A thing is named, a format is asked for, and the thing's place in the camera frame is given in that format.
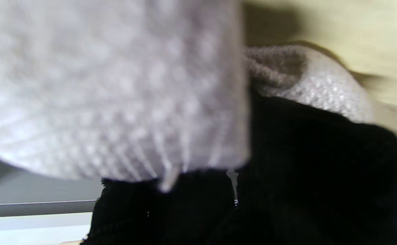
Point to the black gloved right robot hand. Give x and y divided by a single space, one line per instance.
304 177

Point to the grey wiping cloth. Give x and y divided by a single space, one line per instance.
116 85

